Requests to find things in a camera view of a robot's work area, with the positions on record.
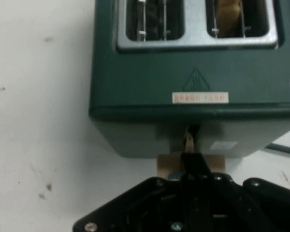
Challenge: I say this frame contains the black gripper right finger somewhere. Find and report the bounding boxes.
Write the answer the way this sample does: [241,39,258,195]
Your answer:
[195,152,290,232]

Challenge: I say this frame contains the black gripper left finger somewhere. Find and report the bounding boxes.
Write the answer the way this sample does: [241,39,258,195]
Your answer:
[72,152,196,232]

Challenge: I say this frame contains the dark green toaster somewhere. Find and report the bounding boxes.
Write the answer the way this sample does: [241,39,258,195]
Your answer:
[88,0,290,160]

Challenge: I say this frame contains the toasted bread slice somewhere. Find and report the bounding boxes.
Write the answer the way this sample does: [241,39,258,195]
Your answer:
[216,0,244,39]

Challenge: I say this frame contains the black toaster power cable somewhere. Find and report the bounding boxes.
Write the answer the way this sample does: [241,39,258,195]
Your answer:
[265,142,290,157]

